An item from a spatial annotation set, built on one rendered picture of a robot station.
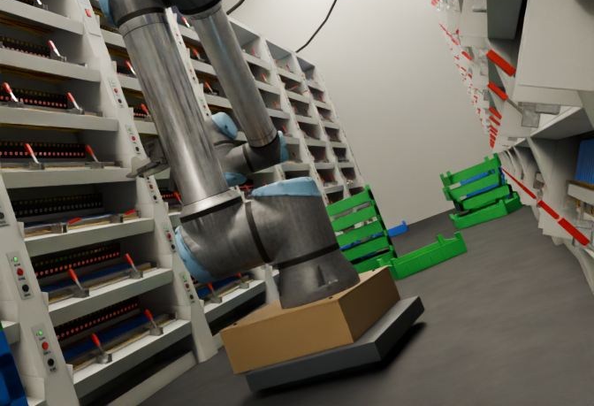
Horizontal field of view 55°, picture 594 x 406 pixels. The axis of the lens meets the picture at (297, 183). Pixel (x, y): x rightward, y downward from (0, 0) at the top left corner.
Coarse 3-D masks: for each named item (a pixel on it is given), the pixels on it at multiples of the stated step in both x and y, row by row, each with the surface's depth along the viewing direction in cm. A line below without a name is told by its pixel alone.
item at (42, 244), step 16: (96, 208) 205; (112, 208) 210; (128, 208) 208; (144, 208) 206; (112, 224) 186; (128, 224) 191; (144, 224) 200; (32, 240) 151; (48, 240) 156; (64, 240) 162; (80, 240) 168; (96, 240) 175; (32, 256) 151
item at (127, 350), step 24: (96, 312) 183; (120, 312) 195; (144, 312) 205; (168, 312) 203; (72, 336) 172; (96, 336) 179; (120, 336) 176; (144, 336) 183; (168, 336) 188; (72, 360) 156; (96, 360) 160; (120, 360) 163; (72, 384) 145; (96, 384) 153
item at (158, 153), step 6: (150, 144) 175; (156, 144) 174; (150, 150) 176; (156, 150) 174; (162, 150) 174; (150, 156) 176; (156, 156) 175; (162, 156) 174; (162, 162) 174; (156, 168) 176; (162, 168) 179
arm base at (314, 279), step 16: (304, 256) 123; (320, 256) 123; (336, 256) 125; (288, 272) 124; (304, 272) 122; (320, 272) 122; (336, 272) 122; (352, 272) 125; (288, 288) 124; (304, 288) 121; (320, 288) 120; (336, 288) 121; (288, 304) 123; (304, 304) 121
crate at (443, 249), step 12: (444, 240) 237; (456, 240) 220; (420, 252) 237; (432, 252) 218; (444, 252) 218; (456, 252) 219; (384, 264) 233; (396, 264) 215; (408, 264) 216; (420, 264) 216; (432, 264) 217; (396, 276) 216
